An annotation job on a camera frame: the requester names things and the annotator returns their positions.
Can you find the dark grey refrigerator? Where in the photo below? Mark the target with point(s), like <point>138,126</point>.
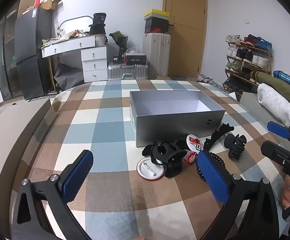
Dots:
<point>32,52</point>

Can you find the checked bed sheet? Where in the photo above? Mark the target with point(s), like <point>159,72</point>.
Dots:
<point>105,130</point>

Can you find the small black hair claw clip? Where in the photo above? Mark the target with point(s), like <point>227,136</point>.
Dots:
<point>234,146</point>

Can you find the red paper bag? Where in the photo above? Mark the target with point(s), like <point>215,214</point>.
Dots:
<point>38,0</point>

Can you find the dark grey cloth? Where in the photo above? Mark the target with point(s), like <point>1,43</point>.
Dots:
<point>67,76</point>

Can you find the olive green blanket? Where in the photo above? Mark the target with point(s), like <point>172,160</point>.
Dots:
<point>284,87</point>

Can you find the open cardboard boxes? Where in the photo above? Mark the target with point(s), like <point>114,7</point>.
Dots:
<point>50,4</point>

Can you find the person's right hand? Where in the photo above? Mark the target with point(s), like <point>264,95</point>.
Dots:
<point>287,196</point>

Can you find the black wavy hair clip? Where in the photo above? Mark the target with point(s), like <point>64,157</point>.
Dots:
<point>217,136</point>

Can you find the wooden shoe rack with shoes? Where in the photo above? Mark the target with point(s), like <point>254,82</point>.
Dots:
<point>247,62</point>

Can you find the white suitcase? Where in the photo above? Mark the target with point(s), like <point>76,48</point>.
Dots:
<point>157,53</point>

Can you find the grey cardboard box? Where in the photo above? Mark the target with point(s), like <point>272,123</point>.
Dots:
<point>174,127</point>

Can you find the white ribbed bin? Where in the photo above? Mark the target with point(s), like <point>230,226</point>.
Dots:
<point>101,40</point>

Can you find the black red flat box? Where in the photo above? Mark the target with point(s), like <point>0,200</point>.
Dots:
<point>135,59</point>

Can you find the yellow shoe box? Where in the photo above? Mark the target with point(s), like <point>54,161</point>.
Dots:
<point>156,14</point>

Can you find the arched mirror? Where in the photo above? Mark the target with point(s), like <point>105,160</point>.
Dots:
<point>67,22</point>

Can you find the wooden door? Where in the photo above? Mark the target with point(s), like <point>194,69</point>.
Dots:
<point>187,30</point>

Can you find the black bag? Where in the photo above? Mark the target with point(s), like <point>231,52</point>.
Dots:
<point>98,25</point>

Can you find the silver suitcase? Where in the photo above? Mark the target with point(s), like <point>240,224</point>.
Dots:
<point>127,71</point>

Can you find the grey box lid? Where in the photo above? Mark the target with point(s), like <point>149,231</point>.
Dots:
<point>257,110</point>

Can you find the red printed white round badge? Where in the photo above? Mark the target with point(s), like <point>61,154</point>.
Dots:
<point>194,142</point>

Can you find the white desk with drawers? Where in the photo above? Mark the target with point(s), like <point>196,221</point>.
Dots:
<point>93,62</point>

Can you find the small black box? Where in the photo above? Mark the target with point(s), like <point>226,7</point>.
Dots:
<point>117,60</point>

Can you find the plain white round pin badge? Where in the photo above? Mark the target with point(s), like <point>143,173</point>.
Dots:
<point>147,170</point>

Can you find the white fleece cloth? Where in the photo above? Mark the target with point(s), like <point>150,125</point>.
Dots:
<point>277,105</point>

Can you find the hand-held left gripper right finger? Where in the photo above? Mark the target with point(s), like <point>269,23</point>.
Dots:
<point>213,178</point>

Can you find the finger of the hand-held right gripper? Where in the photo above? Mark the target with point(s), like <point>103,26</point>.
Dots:
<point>278,128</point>
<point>274,150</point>

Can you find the red white hair accessory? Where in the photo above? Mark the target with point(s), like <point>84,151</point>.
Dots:
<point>191,157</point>

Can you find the large black hair claw clip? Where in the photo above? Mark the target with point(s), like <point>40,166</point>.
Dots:
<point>171,161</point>

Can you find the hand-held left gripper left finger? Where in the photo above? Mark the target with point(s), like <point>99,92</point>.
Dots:
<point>77,177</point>

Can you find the black wrapped bouquet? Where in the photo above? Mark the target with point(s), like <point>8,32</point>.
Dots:
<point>120,41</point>

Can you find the black red shoe box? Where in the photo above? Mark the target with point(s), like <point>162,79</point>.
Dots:
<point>156,26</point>

